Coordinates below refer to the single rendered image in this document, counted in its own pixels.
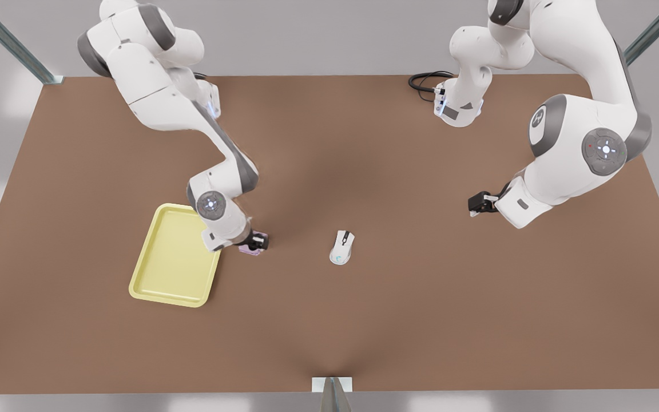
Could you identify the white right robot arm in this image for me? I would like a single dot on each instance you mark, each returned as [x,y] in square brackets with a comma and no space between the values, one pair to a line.
[158,97]

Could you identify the yellow rectangular tray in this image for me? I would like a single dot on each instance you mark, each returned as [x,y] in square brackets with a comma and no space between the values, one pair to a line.
[174,255]

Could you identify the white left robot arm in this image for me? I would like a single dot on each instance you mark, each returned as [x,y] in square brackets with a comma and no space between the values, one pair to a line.
[575,143]

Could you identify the white computer mouse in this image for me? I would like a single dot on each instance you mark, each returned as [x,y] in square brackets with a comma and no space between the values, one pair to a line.
[341,247]

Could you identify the small purple object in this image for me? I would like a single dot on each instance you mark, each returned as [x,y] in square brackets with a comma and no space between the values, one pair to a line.
[249,249]

